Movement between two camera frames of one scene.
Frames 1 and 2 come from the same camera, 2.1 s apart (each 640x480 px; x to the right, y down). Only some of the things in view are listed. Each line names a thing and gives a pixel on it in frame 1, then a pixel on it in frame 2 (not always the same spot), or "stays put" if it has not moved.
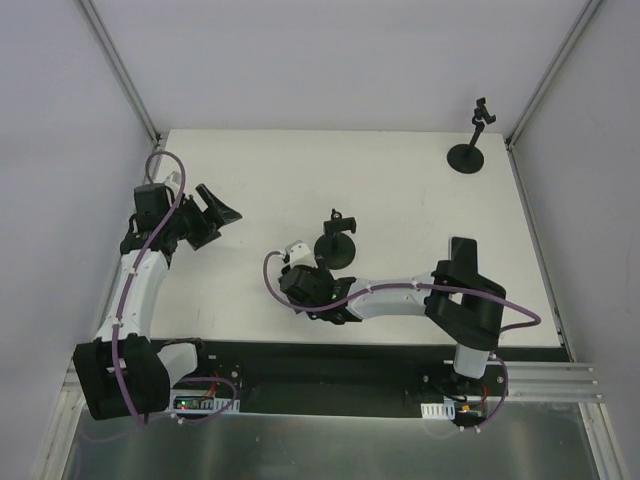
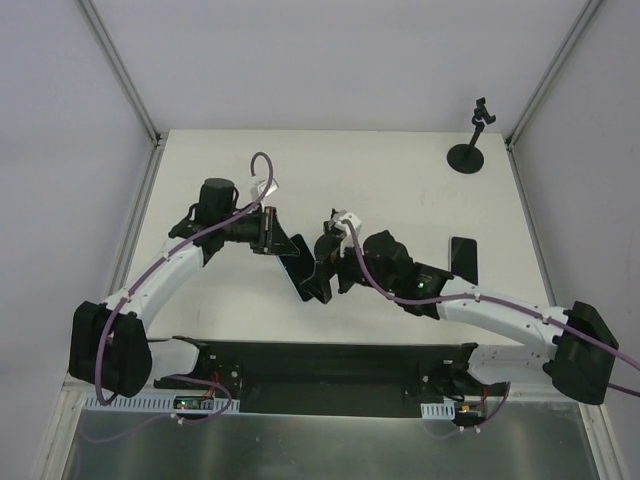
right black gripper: x=293 y=279 to x=335 y=262
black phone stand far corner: x=469 y=158 stays put
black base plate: x=275 y=375 stays put
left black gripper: x=203 y=220 to x=270 y=230
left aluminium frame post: x=120 y=71 stays put
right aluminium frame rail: x=560 y=328 stays put
